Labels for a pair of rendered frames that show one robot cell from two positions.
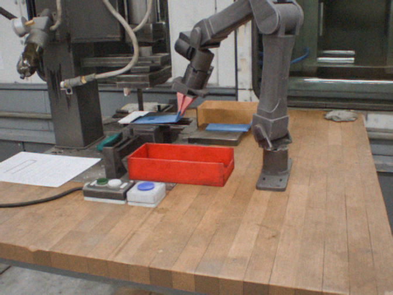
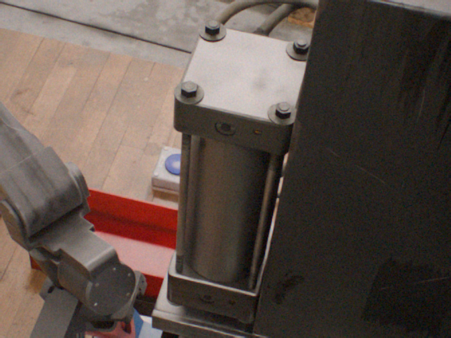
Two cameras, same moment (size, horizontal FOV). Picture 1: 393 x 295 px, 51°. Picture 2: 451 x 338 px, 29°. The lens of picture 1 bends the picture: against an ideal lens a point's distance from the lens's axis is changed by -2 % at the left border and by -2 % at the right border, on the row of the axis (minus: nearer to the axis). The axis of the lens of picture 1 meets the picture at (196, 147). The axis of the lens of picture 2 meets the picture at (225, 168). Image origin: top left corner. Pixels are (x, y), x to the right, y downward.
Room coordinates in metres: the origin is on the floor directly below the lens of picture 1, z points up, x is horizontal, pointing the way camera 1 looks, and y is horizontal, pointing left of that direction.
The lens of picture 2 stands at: (1.71, 0.05, 1.96)
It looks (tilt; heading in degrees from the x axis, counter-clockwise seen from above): 51 degrees down; 170
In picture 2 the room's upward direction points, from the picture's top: 6 degrees clockwise
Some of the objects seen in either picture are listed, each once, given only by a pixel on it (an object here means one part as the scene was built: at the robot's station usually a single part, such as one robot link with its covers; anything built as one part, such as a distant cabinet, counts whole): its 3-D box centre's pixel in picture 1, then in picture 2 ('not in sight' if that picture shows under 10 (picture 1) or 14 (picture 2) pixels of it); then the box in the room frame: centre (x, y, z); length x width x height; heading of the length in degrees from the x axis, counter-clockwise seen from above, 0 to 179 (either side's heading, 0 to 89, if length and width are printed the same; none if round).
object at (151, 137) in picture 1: (152, 134); not in sight; (1.25, 0.14, 0.94); 0.20 x 0.10 x 0.07; 162
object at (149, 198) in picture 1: (147, 198); (177, 176); (0.87, 0.12, 0.90); 0.07 x 0.07 x 0.06; 72
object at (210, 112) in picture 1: (235, 115); not in sight; (1.47, -0.14, 0.93); 0.25 x 0.13 x 0.08; 72
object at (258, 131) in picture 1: (272, 134); not in sight; (0.98, -0.19, 1.00); 0.09 x 0.06 x 0.06; 128
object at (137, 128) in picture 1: (151, 121); not in sight; (1.25, 0.14, 0.98); 0.20 x 0.10 x 0.01; 162
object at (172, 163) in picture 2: (145, 188); (178, 165); (0.87, 0.12, 0.93); 0.04 x 0.04 x 0.02
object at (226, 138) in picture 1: (219, 133); not in sight; (1.32, -0.08, 0.91); 0.17 x 0.16 x 0.02; 162
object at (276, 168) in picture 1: (275, 160); not in sight; (0.98, -0.20, 0.94); 0.20 x 0.07 x 0.08; 162
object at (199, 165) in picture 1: (181, 163); (127, 243); (1.01, 0.04, 0.93); 0.25 x 0.12 x 0.06; 72
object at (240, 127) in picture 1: (230, 123); not in sight; (1.35, -0.12, 0.93); 0.15 x 0.07 x 0.03; 75
